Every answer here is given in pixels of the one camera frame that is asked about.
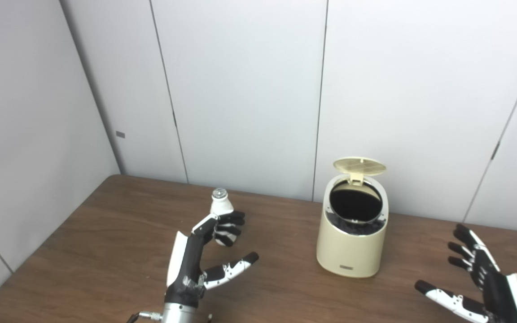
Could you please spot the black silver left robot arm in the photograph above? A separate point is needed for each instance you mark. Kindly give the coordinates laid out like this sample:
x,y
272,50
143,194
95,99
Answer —
x,y
178,314

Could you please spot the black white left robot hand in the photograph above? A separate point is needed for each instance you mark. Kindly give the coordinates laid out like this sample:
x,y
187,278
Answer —
x,y
189,264

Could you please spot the cream-colored bin body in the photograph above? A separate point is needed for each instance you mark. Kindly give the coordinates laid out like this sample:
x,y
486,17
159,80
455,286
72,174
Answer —
x,y
348,251

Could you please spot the round cream bin lid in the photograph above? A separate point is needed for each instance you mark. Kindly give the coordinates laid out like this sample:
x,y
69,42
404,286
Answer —
x,y
359,166

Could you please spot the small white plastic bottle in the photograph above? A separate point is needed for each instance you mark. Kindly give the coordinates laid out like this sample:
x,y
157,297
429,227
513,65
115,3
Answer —
x,y
221,206

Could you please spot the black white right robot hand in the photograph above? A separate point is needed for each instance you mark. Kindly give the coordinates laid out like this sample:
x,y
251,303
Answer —
x,y
496,291

